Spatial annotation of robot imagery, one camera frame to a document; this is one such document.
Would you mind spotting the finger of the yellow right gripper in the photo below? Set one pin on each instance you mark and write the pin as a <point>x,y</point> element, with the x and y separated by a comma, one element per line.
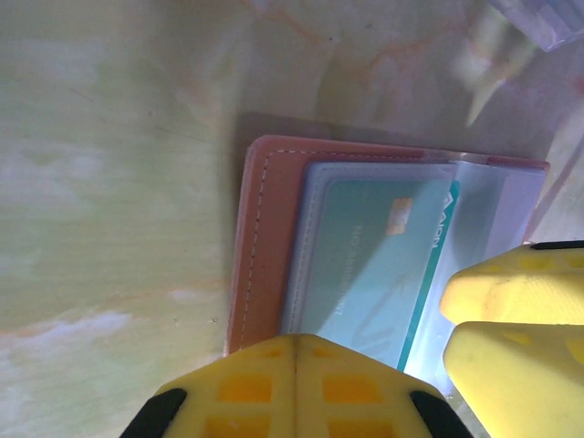
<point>524,383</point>
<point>524,287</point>

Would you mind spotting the clear acrylic card stand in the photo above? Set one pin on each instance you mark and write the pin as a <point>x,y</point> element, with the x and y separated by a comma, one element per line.
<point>543,18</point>

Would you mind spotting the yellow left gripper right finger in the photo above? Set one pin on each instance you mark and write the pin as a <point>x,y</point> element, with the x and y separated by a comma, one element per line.
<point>356,401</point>

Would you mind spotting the teal credit card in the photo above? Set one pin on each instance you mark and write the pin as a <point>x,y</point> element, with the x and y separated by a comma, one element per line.
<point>365,255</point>

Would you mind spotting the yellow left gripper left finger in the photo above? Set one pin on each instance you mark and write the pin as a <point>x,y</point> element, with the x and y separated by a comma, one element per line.
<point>246,397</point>

